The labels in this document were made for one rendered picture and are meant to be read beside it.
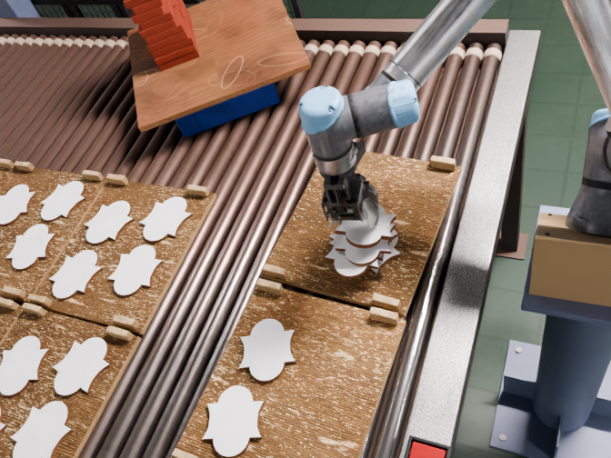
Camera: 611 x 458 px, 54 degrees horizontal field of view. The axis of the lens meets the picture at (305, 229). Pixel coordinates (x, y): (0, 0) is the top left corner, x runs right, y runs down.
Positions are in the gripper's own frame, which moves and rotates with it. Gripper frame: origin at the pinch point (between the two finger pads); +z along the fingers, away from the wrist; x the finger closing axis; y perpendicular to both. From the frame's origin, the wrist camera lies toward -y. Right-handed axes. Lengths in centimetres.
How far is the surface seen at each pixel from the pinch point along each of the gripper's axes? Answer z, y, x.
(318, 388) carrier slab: 11.2, 33.5, -5.0
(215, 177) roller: 13, -23, -45
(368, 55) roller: 13, -69, -9
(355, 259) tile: 4.1, 7.7, 0.1
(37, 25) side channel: 10, -98, -142
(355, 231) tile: 0.3, 3.2, 0.1
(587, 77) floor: 105, -158, 67
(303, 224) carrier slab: 11.3, -6.3, -16.1
